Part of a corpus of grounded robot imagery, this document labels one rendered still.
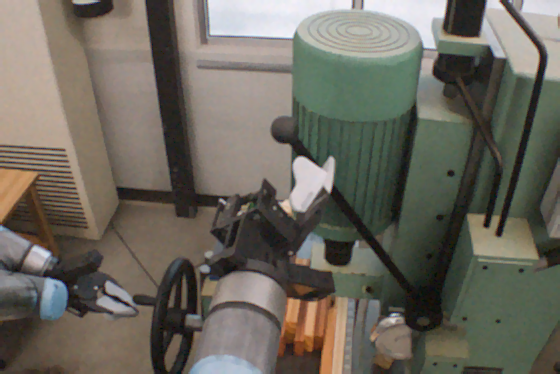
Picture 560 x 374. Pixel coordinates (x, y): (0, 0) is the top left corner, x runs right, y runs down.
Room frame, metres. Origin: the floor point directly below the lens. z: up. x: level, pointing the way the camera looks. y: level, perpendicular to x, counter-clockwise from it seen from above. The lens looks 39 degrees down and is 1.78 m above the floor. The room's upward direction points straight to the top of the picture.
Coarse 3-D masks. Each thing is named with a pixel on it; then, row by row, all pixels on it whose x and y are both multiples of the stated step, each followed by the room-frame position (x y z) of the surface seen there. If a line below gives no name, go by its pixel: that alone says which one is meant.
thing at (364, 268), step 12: (312, 252) 0.68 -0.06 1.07; (360, 252) 0.68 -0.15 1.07; (372, 252) 0.68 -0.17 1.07; (312, 264) 0.65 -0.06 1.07; (324, 264) 0.65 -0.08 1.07; (348, 264) 0.65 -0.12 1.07; (360, 264) 0.65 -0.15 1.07; (372, 264) 0.65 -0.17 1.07; (336, 276) 0.63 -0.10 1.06; (348, 276) 0.63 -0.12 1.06; (360, 276) 0.62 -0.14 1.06; (372, 276) 0.62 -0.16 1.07; (336, 288) 0.63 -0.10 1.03; (348, 288) 0.63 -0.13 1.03; (360, 288) 0.62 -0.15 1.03
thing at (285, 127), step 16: (272, 128) 0.53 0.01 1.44; (288, 128) 0.52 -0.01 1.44; (336, 192) 0.52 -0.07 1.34; (352, 208) 0.52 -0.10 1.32; (352, 224) 0.52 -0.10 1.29; (368, 240) 0.51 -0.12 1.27; (384, 256) 0.51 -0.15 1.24; (400, 272) 0.51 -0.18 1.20; (416, 288) 0.53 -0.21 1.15; (432, 288) 0.52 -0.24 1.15; (416, 304) 0.49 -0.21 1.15; (432, 304) 0.49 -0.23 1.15; (416, 320) 0.48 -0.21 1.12; (432, 320) 0.48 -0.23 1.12; (448, 320) 0.50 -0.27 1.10
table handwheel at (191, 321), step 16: (176, 272) 0.74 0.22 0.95; (192, 272) 0.83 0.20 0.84; (160, 288) 0.69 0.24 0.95; (176, 288) 0.76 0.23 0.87; (192, 288) 0.83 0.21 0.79; (160, 304) 0.65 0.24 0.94; (176, 304) 0.73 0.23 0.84; (192, 304) 0.81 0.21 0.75; (160, 320) 0.63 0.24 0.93; (176, 320) 0.69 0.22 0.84; (192, 320) 0.70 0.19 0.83; (160, 336) 0.60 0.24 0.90; (192, 336) 0.75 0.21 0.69; (160, 352) 0.59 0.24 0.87; (160, 368) 0.57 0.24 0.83; (176, 368) 0.65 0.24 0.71
